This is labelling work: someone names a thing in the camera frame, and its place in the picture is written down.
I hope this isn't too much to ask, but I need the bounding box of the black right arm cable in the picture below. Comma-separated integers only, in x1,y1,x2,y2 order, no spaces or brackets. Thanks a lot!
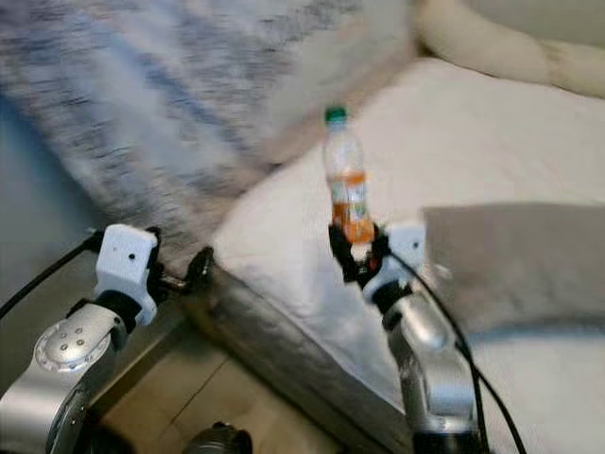
388,244,528,454

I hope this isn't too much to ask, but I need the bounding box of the green capped orange drink bottle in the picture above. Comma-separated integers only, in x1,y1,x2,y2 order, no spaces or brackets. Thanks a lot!
321,106,376,249

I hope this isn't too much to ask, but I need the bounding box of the dark left robot leg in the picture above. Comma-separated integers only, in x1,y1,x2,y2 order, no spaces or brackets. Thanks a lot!
182,422,253,454

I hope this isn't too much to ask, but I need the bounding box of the long cream bolster pillow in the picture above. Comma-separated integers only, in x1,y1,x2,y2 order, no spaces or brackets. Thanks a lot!
414,0,605,98

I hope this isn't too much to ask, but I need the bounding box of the printed grey white headboard cushion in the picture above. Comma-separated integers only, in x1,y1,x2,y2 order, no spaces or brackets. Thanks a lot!
0,0,419,242

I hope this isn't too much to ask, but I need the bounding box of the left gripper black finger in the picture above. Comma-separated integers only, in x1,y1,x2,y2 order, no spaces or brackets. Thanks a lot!
187,246,216,288

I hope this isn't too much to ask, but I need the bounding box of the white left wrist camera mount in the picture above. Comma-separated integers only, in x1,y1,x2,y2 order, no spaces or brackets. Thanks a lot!
96,224,160,327

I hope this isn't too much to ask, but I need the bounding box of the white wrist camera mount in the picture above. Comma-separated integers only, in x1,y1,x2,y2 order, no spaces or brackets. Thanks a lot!
96,224,160,327
364,220,428,304

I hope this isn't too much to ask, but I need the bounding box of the grey patterned mattress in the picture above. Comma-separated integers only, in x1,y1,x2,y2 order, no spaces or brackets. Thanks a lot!
184,270,412,454

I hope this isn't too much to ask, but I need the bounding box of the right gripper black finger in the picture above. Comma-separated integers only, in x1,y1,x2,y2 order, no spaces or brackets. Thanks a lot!
328,225,365,285

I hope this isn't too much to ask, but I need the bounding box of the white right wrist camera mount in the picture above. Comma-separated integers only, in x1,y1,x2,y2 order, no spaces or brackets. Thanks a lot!
364,220,428,304

